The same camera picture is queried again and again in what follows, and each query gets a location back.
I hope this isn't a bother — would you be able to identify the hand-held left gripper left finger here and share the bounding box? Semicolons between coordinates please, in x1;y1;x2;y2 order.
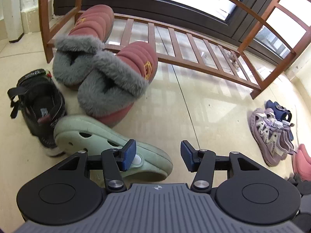
59;139;137;192

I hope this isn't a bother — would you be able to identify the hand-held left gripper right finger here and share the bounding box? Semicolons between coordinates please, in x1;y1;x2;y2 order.
180;140;258;192

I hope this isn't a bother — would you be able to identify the green clog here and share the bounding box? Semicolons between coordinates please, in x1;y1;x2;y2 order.
53;116;173;182

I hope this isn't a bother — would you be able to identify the purple sneaker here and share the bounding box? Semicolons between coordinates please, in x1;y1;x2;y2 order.
248;109;285;167
265;113;295;156

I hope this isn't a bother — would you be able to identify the pink fur-lined slipper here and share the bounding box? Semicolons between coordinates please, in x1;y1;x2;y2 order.
77;41;159;128
52;4;114;93

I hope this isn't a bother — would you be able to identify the black strap sandal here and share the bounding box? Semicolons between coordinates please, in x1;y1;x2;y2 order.
7;68;67;157

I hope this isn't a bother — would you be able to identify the blue cartoon slide slipper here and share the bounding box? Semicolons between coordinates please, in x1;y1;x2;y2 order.
265;100;292;123

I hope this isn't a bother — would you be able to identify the pink rubber slipper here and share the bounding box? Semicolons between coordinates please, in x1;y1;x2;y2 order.
298;144;311;165
293;149;311;181

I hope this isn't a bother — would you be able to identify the wooden shoe rack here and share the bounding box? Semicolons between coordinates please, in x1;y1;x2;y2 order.
39;0;311;99

